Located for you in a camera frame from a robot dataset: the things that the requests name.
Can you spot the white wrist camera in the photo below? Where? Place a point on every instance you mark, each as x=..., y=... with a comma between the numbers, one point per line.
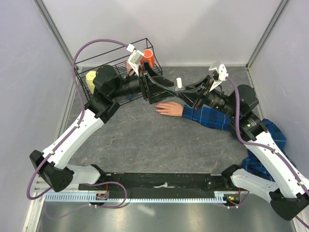
x=219, y=74
x=134, y=60

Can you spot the black wire dish rack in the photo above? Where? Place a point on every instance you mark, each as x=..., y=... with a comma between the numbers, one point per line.
x=115, y=56

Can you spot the mannequin hand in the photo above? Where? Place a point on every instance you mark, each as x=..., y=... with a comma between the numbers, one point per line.
x=169, y=109

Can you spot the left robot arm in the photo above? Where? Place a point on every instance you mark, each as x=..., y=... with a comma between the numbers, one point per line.
x=52, y=163

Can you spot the white nail polish cap brush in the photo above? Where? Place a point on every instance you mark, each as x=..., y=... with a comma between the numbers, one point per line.
x=179, y=82

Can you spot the nail polish bottle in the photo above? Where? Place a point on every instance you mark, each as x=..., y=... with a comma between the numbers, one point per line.
x=179, y=89

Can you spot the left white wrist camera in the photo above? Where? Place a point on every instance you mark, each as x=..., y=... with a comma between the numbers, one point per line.
x=134, y=60

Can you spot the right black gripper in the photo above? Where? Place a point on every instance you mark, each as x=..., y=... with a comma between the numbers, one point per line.
x=191, y=97

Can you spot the blue plaid sleeve forearm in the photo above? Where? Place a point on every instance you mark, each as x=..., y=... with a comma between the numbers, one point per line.
x=207, y=117

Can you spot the yellow faceted mug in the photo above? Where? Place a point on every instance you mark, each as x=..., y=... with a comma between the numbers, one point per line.
x=90, y=76

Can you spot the orange mug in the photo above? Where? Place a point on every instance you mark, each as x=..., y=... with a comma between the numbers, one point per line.
x=149, y=57

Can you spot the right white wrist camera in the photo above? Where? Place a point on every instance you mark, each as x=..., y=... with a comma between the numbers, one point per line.
x=219, y=74

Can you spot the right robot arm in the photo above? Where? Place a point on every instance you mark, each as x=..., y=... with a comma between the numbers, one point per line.
x=266, y=172

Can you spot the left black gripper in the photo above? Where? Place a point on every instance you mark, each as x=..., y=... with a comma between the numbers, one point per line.
x=152, y=93

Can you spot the light blue cable duct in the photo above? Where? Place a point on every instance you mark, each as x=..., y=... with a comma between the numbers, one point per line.
x=97, y=198

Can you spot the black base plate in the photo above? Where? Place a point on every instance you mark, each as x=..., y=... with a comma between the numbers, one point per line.
x=170, y=183

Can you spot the pink mug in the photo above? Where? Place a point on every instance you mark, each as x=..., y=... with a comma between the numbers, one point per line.
x=128, y=67

